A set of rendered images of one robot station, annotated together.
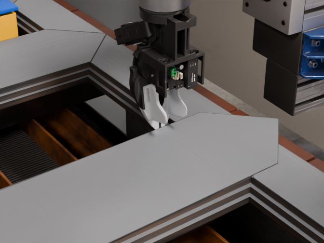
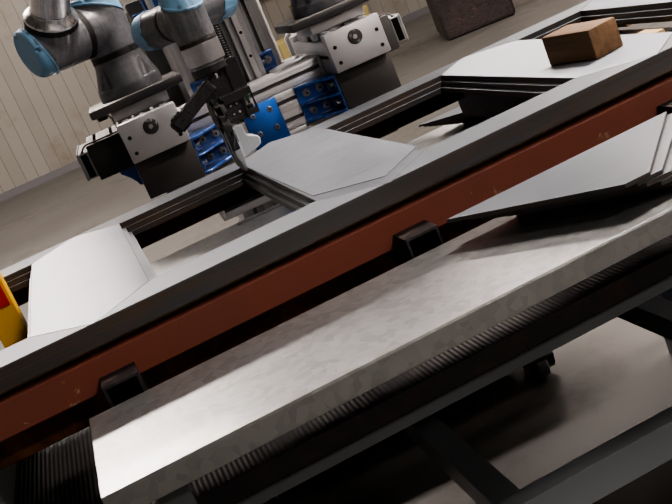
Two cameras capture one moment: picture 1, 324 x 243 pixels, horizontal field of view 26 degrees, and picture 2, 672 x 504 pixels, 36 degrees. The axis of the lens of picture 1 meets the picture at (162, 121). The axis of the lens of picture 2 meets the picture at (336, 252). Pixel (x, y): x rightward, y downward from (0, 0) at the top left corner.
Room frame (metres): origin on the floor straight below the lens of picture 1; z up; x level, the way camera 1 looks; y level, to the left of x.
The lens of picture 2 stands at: (-0.01, 1.79, 1.17)
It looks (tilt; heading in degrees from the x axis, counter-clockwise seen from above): 15 degrees down; 295
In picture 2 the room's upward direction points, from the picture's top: 23 degrees counter-clockwise
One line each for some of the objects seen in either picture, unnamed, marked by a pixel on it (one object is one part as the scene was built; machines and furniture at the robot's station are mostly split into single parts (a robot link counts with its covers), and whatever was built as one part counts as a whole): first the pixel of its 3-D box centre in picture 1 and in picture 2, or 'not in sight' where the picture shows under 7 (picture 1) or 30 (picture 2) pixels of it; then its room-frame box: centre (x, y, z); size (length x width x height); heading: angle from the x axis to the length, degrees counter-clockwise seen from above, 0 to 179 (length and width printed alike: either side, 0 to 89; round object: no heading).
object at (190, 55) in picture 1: (167, 47); (224, 93); (0.92, -0.01, 0.99); 0.09 x 0.08 x 0.12; 36
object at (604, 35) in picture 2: not in sight; (581, 41); (0.26, 0.03, 0.87); 0.12 x 0.06 x 0.05; 137
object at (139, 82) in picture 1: (145, 80); (227, 128); (0.93, 0.03, 0.93); 0.05 x 0.02 x 0.09; 126
